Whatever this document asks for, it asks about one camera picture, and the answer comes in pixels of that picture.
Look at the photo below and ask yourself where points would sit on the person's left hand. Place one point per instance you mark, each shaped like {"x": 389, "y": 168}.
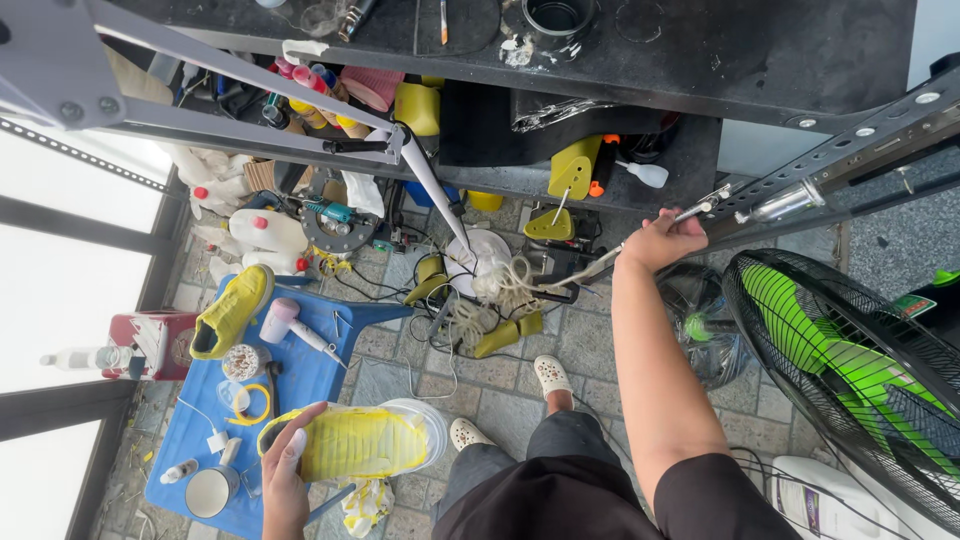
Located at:
{"x": 283, "y": 480}

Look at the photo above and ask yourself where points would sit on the person's right hand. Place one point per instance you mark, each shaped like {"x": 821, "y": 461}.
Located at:
{"x": 660, "y": 240}

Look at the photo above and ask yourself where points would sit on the person's right fingers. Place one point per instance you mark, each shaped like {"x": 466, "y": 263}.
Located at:
{"x": 679, "y": 227}

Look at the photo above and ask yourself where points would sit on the silver spray gun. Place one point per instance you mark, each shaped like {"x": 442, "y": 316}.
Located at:
{"x": 645, "y": 240}

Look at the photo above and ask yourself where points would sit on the yellow taped white-soled shoe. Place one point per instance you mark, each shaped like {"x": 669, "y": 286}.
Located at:
{"x": 367, "y": 442}

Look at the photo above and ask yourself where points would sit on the small black floor fan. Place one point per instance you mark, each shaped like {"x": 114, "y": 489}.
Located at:
{"x": 701, "y": 330}

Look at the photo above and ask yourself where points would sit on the black electric device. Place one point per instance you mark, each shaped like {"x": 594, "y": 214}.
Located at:
{"x": 570, "y": 255}

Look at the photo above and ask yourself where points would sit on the black cluttered workshop shelf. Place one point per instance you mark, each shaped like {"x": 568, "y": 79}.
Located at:
{"x": 675, "y": 60}

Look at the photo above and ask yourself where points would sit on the white round plate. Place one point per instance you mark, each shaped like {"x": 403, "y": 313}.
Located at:
{"x": 487, "y": 259}

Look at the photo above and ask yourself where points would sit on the person's white right clog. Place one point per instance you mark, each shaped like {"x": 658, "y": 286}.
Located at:
{"x": 553, "y": 375}

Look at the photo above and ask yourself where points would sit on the person's white clog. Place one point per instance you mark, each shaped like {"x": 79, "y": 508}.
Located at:
{"x": 471, "y": 435}
{"x": 553, "y": 375}

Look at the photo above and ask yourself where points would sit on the yellow bucket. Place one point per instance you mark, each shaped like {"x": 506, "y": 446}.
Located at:
{"x": 485, "y": 201}

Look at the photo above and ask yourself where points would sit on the perforated grey metal bar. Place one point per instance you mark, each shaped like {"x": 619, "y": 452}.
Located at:
{"x": 862, "y": 150}

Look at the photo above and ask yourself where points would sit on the black fan with green blades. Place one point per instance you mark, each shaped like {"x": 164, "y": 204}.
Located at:
{"x": 847, "y": 367}

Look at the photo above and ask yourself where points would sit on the green and black machine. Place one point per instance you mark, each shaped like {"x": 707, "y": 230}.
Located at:
{"x": 930, "y": 300}

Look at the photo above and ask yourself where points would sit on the person's black shirt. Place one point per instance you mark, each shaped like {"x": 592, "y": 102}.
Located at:
{"x": 675, "y": 510}

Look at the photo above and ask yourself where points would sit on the person's grey trousers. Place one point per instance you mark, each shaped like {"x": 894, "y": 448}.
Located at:
{"x": 517, "y": 472}

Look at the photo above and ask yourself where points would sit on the person's white left clog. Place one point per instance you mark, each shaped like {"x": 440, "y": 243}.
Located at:
{"x": 471, "y": 435}

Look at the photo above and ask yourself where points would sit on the white plastic jug with label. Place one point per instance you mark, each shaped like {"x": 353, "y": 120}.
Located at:
{"x": 817, "y": 502}

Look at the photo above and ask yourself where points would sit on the round grey metal disc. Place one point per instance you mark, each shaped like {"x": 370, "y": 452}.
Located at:
{"x": 360, "y": 232}

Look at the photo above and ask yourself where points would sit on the teal power drill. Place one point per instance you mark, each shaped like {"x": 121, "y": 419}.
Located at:
{"x": 330, "y": 210}

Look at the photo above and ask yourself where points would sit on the metal tweezers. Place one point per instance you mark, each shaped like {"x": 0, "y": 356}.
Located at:
{"x": 341, "y": 324}

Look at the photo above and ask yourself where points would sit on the pink hair dryer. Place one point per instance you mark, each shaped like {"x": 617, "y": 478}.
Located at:
{"x": 289, "y": 319}

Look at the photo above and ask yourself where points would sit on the white jug with red cap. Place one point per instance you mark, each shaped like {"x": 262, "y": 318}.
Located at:
{"x": 270, "y": 231}
{"x": 274, "y": 262}

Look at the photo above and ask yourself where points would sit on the blue plastic table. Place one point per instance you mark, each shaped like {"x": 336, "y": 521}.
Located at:
{"x": 300, "y": 375}

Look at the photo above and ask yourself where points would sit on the yellow-stained plastic bag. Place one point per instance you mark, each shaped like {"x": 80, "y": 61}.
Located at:
{"x": 367, "y": 506}

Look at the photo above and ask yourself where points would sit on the yellow tape roll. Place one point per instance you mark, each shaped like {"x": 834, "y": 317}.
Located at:
{"x": 262, "y": 397}

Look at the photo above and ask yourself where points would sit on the clear jar of cotton swabs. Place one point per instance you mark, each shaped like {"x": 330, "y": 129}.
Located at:
{"x": 244, "y": 362}

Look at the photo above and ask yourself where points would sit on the yellow suede shoe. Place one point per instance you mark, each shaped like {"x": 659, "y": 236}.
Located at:
{"x": 229, "y": 315}

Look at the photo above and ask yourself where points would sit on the clear plastic lid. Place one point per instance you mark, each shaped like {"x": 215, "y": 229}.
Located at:
{"x": 229, "y": 394}

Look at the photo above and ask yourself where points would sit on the white enamel mug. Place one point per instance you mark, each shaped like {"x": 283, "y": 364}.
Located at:
{"x": 210, "y": 491}

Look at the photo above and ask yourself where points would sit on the red and white tin box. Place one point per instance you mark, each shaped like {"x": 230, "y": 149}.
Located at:
{"x": 150, "y": 345}

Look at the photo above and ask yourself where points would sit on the small white bottle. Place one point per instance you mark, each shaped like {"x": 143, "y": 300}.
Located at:
{"x": 178, "y": 472}

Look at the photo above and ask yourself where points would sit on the clear plastic bottle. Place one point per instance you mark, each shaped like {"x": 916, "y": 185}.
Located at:
{"x": 82, "y": 358}

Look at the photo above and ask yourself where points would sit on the grey metal rack frame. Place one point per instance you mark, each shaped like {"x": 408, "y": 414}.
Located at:
{"x": 52, "y": 60}

